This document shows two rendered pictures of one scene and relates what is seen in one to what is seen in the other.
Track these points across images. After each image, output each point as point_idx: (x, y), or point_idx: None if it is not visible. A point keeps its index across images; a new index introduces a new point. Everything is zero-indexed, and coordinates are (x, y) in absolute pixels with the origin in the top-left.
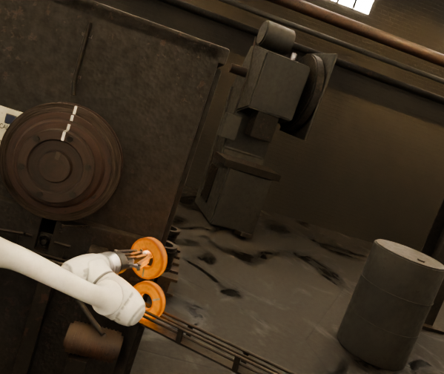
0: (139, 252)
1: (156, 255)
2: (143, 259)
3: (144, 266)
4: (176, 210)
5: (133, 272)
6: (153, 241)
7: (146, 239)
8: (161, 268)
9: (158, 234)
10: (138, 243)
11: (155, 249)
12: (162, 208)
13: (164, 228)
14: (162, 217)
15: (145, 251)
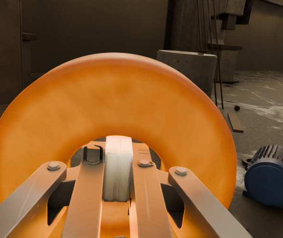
0: (102, 176)
1: (185, 142)
2: (218, 225)
3: (118, 224)
4: (21, 19)
5: None
6: (142, 65)
7: (85, 70)
8: (233, 191)
9: (9, 88)
10: (36, 120)
11: (173, 110)
12: None
13: (19, 67)
14: (4, 35)
15: (113, 145)
